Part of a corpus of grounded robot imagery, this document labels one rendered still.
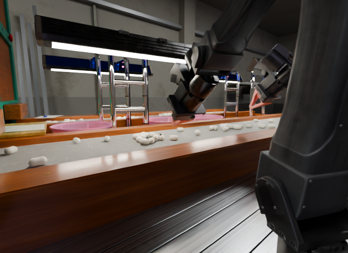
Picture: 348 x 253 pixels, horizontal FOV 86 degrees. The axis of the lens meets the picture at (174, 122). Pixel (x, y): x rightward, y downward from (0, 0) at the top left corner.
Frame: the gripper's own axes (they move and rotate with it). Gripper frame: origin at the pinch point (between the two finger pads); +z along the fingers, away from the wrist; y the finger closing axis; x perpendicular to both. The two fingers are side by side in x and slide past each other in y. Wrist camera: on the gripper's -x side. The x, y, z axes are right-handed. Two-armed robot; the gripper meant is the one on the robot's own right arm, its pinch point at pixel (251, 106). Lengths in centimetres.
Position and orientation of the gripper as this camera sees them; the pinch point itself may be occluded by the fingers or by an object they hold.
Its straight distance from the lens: 80.5
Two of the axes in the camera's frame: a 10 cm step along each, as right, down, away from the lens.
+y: -8.3, 0.7, -5.6
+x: 3.6, 8.3, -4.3
